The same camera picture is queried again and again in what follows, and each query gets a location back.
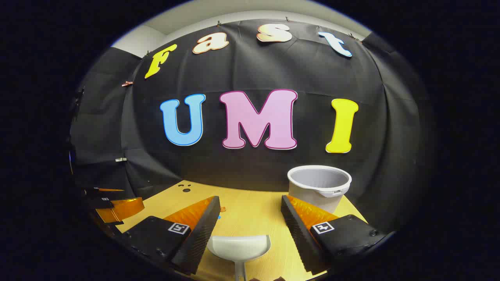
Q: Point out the grey plastic dustpan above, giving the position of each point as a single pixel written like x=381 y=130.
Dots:
x=238 y=248

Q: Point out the white ribbed garbage bin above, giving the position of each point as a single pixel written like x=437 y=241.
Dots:
x=318 y=183

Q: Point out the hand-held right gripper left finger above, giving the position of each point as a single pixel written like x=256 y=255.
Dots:
x=203 y=234

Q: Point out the black backdrop cloth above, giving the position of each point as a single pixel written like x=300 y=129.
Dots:
x=254 y=70

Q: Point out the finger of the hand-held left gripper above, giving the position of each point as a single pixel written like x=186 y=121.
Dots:
x=102 y=194
x=102 y=204

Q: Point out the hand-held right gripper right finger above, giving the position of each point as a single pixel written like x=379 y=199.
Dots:
x=299 y=238

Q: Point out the copper cloth clip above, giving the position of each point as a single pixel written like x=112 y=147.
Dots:
x=127 y=83

